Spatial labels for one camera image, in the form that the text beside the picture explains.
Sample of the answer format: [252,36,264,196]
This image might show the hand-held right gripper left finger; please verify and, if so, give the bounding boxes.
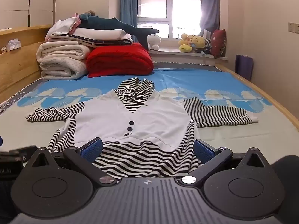
[28,138,117,187]

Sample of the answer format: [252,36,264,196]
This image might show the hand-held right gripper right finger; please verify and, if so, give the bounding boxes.
[177,139,272,187]

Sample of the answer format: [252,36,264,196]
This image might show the striped white hooded shirt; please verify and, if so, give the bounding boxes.
[26,77,260,180]

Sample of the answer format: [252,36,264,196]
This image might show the wooden headboard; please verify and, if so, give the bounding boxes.
[0,24,54,103]

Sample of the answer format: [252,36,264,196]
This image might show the fuzzy cream folded blanket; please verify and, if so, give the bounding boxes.
[39,56,89,80]

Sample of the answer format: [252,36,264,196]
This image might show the red folded blanket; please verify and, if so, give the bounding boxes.
[86,42,155,78]

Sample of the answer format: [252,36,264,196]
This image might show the tissue box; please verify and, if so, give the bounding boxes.
[7,40,21,51]

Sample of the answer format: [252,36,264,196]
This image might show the white windowsill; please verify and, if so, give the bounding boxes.
[148,49,228,62]

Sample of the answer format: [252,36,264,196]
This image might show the smooth cream folded blanket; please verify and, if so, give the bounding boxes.
[36,40,94,61]

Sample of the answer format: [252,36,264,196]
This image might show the striped dark plush toy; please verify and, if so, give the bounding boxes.
[204,39,213,56]

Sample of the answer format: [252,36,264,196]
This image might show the yellow-green plush toy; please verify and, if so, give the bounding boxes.
[179,43,193,53]

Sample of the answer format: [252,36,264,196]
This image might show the dark red cushion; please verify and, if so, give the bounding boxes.
[210,29,226,59]

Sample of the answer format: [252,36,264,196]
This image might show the yellow plush with face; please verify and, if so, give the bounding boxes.
[192,35,206,50]

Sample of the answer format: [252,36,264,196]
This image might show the white pillow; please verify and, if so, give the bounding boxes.
[73,27,132,40]

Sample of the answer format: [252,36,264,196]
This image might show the white plush toy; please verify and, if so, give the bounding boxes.
[147,34,161,51]

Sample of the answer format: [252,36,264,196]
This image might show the white and pink folded cloth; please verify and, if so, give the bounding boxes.
[45,13,81,40]

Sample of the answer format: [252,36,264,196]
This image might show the blue shark plush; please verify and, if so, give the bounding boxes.
[78,13,160,50]

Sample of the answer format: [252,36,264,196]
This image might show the cream wardrobe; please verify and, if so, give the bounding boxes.
[0,0,58,27]

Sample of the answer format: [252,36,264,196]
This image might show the window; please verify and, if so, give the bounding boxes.
[137,0,204,40]

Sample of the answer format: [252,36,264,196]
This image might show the blue curtain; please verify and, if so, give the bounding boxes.
[120,0,139,34]
[200,0,220,39]

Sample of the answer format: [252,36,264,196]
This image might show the white cable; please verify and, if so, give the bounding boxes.
[0,91,26,112]

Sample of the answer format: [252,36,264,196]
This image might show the wooden bed frame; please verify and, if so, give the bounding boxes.
[215,63,299,131]

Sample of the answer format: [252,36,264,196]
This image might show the purple board against wall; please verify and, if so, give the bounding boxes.
[235,54,254,82]

